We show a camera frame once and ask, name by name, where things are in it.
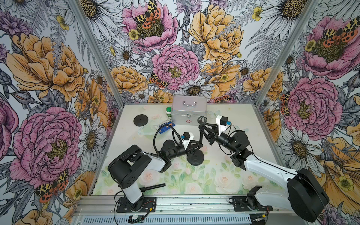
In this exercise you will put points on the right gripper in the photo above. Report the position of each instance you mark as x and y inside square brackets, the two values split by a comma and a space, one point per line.
[216, 138]

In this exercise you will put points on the black round stand base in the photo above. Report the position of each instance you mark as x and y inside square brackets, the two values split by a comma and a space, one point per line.
[196, 158]

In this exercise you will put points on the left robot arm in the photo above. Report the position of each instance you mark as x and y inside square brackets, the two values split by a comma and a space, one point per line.
[129, 166]

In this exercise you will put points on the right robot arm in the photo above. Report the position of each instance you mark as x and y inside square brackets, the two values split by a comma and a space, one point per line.
[303, 193]

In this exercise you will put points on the black stand pole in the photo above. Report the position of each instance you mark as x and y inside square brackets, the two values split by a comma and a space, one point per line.
[144, 189]

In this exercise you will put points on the blue snack packet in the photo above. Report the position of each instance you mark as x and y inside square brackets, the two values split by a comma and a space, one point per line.
[165, 126]

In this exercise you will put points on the clear plastic bag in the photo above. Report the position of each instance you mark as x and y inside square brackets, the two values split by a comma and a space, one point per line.
[148, 130]

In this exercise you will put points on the green capped white bottle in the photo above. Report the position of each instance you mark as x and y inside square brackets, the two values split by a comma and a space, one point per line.
[169, 112]

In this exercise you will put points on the silver aluminium first aid case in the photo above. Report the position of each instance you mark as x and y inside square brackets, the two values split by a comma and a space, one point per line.
[187, 109]

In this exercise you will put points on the black round base far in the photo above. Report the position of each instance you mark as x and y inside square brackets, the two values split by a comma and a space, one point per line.
[140, 120]

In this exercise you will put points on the small circuit board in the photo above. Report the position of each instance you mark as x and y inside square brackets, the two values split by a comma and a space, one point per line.
[135, 219]

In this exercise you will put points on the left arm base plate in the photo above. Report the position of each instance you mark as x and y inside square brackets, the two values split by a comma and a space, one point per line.
[144, 204]

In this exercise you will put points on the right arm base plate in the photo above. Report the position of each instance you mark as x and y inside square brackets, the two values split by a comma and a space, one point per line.
[247, 204]

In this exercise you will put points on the aluminium front rail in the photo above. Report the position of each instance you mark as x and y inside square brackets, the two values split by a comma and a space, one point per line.
[165, 205]

